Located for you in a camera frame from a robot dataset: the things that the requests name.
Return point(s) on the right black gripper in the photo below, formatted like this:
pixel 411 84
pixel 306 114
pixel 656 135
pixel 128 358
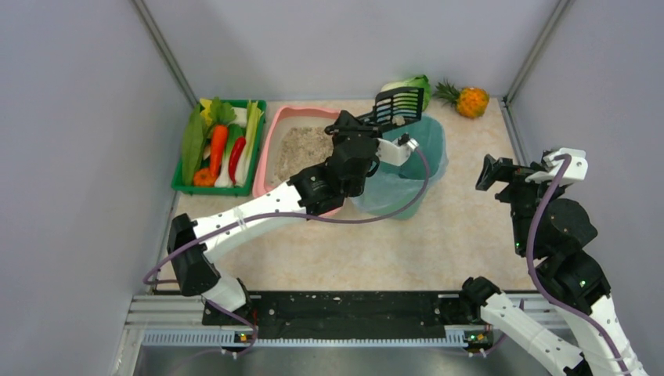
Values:
pixel 504 175

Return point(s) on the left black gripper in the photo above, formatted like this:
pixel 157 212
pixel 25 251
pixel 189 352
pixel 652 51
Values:
pixel 351 126

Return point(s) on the grey litter clumps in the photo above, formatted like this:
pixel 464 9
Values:
pixel 398 121

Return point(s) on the black litter scoop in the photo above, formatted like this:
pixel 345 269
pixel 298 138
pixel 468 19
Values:
pixel 405 101

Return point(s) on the green trash bin with bag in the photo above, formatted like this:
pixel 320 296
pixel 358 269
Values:
pixel 392 187

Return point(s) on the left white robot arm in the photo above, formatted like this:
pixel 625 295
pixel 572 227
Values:
pixel 194 245

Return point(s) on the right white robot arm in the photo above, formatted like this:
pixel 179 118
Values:
pixel 551 233

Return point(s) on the pink litter box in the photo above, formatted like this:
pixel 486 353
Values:
pixel 295 140

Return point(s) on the toy pineapple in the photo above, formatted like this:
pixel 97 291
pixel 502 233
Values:
pixel 468 102

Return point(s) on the toy bok choy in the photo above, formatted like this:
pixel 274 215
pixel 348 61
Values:
pixel 419 81

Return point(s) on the toy celery stalk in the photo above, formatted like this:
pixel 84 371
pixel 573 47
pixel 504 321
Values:
pixel 254 113

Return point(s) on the toy red chili pepper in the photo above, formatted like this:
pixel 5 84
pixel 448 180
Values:
pixel 236 153

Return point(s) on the toy white scallion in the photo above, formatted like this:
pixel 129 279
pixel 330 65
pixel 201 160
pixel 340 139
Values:
pixel 223 181

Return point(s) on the toy carrot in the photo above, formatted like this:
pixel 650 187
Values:
pixel 218 145

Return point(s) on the toy yellow corn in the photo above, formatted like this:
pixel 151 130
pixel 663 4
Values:
pixel 205 110

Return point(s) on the toy orange tomato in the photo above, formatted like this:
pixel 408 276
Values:
pixel 205 177

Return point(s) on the toy green leaf vegetable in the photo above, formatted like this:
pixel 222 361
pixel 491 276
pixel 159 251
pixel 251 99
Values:
pixel 192 145

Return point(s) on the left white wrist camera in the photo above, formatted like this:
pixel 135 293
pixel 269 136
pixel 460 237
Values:
pixel 396 152

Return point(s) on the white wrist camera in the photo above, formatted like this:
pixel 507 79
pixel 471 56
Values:
pixel 572 162
pixel 396 152

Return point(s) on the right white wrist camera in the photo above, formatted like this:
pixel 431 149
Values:
pixel 572 162

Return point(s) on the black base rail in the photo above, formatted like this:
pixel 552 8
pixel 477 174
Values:
pixel 347 315

